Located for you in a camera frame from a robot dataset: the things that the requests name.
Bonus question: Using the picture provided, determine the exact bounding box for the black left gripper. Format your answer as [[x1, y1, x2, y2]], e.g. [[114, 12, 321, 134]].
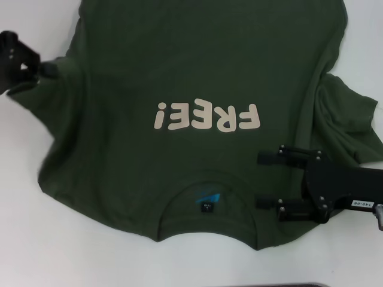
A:
[[0, 30, 60, 96]]

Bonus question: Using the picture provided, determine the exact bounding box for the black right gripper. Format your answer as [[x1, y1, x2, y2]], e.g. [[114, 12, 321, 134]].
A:
[[255, 143, 383, 225]]

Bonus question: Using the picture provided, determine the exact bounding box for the dark green FREE! t-shirt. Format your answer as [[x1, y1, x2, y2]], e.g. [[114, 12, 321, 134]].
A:
[[5, 0, 381, 252]]

